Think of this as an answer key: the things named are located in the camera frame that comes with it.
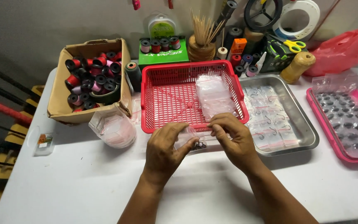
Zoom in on person's right hand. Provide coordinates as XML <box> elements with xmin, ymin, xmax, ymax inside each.
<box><xmin>207</xmin><ymin>113</ymin><xmax>262</xmax><ymax>175</ymax></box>

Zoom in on person's left hand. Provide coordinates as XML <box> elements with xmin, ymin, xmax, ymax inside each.
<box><xmin>144</xmin><ymin>123</ymin><xmax>200</xmax><ymax>185</ymax></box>

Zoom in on small clear zip bag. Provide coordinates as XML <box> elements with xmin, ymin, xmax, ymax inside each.
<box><xmin>174</xmin><ymin>125</ymin><xmax>212</xmax><ymax>152</ymax></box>

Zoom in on layer of bagged fish hooks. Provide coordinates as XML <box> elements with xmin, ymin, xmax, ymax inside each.
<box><xmin>243</xmin><ymin>85</ymin><xmax>301</xmax><ymax>152</ymax></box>

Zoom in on red plastic basket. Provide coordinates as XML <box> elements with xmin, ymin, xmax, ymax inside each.
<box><xmin>141</xmin><ymin>60</ymin><xmax>250</xmax><ymax>134</ymax></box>

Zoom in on clear pouch of zip bags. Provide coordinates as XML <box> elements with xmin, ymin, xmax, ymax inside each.
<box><xmin>88</xmin><ymin>107</ymin><xmax>137</xmax><ymax>149</ymax></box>

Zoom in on pile of empty zip bags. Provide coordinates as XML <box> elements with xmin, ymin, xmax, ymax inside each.
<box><xmin>195</xmin><ymin>73</ymin><xmax>237</xmax><ymax>122</ymax></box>

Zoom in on steel tray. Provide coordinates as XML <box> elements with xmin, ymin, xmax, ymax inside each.
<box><xmin>238</xmin><ymin>74</ymin><xmax>319</xmax><ymax>157</ymax></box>

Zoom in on blue thread bobbin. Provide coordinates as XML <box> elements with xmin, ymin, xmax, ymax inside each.
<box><xmin>241</xmin><ymin>54</ymin><xmax>254</xmax><ymax>70</ymax></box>

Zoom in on white glue bottle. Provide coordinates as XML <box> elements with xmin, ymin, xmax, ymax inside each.
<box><xmin>255</xmin><ymin>51</ymin><xmax>267</xmax><ymax>75</ymax></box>

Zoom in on red thread bobbin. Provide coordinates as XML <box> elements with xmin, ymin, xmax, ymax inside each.
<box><xmin>230</xmin><ymin>54</ymin><xmax>242</xmax><ymax>68</ymax></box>

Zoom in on dark green thread cone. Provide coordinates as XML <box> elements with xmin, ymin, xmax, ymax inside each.
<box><xmin>125</xmin><ymin>62</ymin><xmax>142</xmax><ymax>93</ymax></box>

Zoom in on pink plastic tray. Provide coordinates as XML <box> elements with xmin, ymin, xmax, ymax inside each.
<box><xmin>306</xmin><ymin>88</ymin><xmax>358</xmax><ymax>164</ymax></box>

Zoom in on black and green tool box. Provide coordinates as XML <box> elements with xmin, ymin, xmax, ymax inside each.
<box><xmin>259</xmin><ymin>34</ymin><xmax>309</xmax><ymax>74</ymax></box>

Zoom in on white thread spool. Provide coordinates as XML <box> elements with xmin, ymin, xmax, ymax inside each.
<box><xmin>216</xmin><ymin>47</ymin><xmax>229</xmax><ymax>60</ymax></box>

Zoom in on yellow twine cone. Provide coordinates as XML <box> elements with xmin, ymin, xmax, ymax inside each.
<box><xmin>280</xmin><ymin>51</ymin><xmax>316</xmax><ymax>85</ymax></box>

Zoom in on small orange box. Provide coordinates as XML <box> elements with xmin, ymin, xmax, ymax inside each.
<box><xmin>230</xmin><ymin>38</ymin><xmax>247</xmax><ymax>55</ymax></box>

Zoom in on green cardboard box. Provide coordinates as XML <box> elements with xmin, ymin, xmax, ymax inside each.
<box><xmin>138</xmin><ymin>37</ymin><xmax>190</xmax><ymax>71</ymax></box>

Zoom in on round wooden holder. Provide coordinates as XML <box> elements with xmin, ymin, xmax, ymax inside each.
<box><xmin>187</xmin><ymin>34</ymin><xmax>217</xmax><ymax>62</ymax></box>

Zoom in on heap of thread spools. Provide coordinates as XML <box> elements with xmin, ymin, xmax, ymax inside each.
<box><xmin>65</xmin><ymin>51</ymin><xmax>123</xmax><ymax>113</ymax></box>

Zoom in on green and black pliers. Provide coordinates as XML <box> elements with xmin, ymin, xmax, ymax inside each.
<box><xmin>266</xmin><ymin>40</ymin><xmax>288</xmax><ymax>60</ymax></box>

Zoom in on black thread cone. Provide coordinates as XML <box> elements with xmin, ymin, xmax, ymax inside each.
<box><xmin>224</xmin><ymin>27</ymin><xmax>244</xmax><ymax>54</ymax></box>

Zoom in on brown thread cone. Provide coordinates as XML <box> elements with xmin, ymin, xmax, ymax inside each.
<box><xmin>244</xmin><ymin>27</ymin><xmax>265</xmax><ymax>43</ymax></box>

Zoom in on pink thread spool black rims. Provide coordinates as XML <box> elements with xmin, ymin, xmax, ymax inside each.
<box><xmin>140</xmin><ymin>39</ymin><xmax>151</xmax><ymax>54</ymax></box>

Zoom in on red and pink thread spool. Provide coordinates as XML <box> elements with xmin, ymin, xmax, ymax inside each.
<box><xmin>169</xmin><ymin>36</ymin><xmax>181</xmax><ymax>50</ymax></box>

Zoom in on layer of bagged black sinkers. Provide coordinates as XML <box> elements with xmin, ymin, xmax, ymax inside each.
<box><xmin>311</xmin><ymin>74</ymin><xmax>358</xmax><ymax>159</ymax></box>

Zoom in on clear hook case orange label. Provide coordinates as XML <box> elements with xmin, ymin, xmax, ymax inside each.
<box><xmin>33</xmin><ymin>126</ymin><xmax>55</xmax><ymax>157</ymax></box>

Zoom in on bundle of bamboo sticks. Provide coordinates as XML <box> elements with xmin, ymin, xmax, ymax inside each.
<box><xmin>190</xmin><ymin>7</ymin><xmax>226</xmax><ymax>46</ymax></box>

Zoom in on packaged fishing line spool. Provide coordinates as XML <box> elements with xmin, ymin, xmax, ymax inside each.
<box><xmin>148</xmin><ymin>12</ymin><xmax>177</xmax><ymax>40</ymax></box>

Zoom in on black spoked wheel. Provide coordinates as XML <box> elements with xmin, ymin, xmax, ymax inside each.
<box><xmin>244</xmin><ymin>0</ymin><xmax>283</xmax><ymax>32</ymax></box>

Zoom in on red plastic bag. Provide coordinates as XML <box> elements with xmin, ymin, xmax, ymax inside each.
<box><xmin>303</xmin><ymin>22</ymin><xmax>358</xmax><ymax>78</ymax></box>

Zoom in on red wrapped rod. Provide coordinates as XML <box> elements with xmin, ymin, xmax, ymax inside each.
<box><xmin>0</xmin><ymin>94</ymin><xmax>34</xmax><ymax>125</ymax></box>

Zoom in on bundle of black rods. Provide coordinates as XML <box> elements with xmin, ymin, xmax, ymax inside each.
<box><xmin>0</xmin><ymin>58</ymin><xmax>40</xmax><ymax>104</ymax></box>

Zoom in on yellow handled scissors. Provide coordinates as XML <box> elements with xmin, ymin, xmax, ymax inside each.
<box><xmin>267</xmin><ymin>34</ymin><xmax>306</xmax><ymax>54</ymax></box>

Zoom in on black rod handle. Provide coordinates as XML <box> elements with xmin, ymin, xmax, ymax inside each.
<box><xmin>212</xmin><ymin>0</ymin><xmax>239</xmax><ymax>43</ymax></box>

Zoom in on white plastic ring spool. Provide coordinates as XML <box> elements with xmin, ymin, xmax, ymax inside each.
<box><xmin>272</xmin><ymin>0</ymin><xmax>321</xmax><ymax>41</ymax></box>

